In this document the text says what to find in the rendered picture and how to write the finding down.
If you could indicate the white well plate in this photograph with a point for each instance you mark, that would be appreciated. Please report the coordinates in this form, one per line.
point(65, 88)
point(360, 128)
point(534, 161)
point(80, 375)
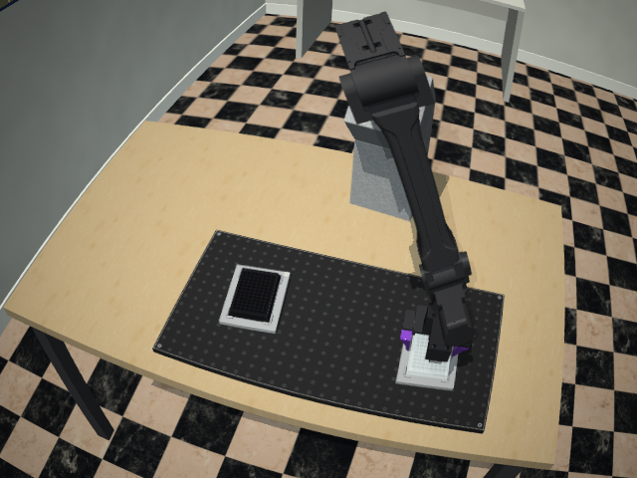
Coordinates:
point(420, 367)

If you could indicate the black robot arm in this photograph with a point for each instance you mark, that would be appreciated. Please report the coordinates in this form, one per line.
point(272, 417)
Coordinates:
point(379, 78)

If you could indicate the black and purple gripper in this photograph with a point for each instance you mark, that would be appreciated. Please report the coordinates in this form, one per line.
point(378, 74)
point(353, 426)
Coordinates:
point(416, 318)

